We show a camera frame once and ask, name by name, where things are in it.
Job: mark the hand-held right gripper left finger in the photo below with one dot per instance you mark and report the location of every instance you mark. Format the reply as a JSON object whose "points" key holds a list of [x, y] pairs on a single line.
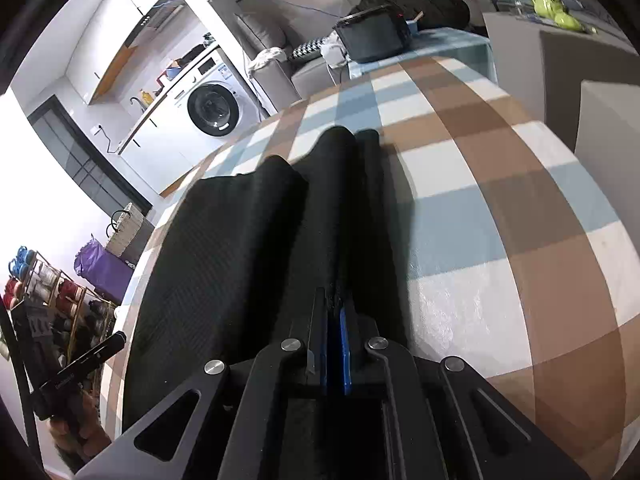
{"points": [[323, 355]]}

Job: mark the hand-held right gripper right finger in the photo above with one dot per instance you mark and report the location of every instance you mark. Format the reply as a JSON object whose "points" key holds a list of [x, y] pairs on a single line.
{"points": [[346, 355]]}

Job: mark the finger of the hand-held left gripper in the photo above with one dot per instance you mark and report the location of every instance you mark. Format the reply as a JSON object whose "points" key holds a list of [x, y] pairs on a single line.
{"points": [[112, 344]]}

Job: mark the black knit sweater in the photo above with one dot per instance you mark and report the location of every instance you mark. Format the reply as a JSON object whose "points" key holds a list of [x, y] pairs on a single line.
{"points": [[225, 260]]}

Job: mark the white grey clothes pile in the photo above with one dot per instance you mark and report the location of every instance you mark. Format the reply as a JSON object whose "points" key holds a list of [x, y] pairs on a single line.
{"points": [[334, 50]]}

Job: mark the person's left hand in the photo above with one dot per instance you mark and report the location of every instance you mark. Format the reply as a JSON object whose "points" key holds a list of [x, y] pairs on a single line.
{"points": [[80, 440]]}

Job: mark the shoe rack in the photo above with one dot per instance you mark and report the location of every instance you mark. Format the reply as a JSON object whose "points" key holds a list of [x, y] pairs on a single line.
{"points": [[55, 310]]}

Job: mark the purple bag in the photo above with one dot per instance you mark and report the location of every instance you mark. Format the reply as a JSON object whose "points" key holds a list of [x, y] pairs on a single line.
{"points": [[102, 270]]}

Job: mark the woven basket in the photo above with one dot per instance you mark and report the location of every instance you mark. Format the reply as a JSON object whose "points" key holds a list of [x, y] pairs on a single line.
{"points": [[127, 235]]}

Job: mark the white floor cabinet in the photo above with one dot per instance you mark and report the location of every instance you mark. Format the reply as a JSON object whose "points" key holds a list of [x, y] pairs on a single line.
{"points": [[150, 160]]}

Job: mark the dark glass door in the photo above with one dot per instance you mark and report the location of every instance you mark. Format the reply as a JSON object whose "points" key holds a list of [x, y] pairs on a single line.
{"points": [[85, 155]]}

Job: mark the plaid blanket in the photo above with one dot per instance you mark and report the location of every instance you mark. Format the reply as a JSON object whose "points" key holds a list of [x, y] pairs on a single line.
{"points": [[500, 210]]}

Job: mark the yellow bottle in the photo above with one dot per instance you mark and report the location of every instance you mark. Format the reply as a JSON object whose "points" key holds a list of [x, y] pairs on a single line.
{"points": [[146, 96]]}

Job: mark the grey sofa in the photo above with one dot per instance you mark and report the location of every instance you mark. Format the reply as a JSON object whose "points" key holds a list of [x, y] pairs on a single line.
{"points": [[305, 80]]}

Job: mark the blue basin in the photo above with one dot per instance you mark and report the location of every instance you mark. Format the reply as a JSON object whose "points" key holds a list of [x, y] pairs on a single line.
{"points": [[173, 71]]}

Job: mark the white washing machine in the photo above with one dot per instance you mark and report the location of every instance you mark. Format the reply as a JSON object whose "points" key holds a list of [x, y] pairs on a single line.
{"points": [[240, 85]]}

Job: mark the black bag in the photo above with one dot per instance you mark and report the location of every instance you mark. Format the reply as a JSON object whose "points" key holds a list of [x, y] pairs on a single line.
{"points": [[430, 5], [192, 55]]}

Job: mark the white cloth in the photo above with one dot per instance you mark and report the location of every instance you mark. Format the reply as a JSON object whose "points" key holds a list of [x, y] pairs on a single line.
{"points": [[265, 57]]}

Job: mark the houndstooth pillow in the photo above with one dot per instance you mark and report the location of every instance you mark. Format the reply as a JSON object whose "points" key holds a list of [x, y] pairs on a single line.
{"points": [[305, 50]]}

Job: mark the light blue cloth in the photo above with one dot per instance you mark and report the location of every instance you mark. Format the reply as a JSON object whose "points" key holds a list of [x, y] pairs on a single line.
{"points": [[450, 45]]}

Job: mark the large grey cardboard box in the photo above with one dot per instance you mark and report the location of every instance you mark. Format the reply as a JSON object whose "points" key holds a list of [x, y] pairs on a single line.
{"points": [[525, 60]]}

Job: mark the small grey cardboard box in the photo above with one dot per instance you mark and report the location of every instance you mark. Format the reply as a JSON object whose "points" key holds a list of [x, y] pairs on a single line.
{"points": [[610, 130]]}

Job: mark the white wall cabinet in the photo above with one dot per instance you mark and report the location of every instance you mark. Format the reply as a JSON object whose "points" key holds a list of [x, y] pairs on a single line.
{"points": [[115, 25]]}

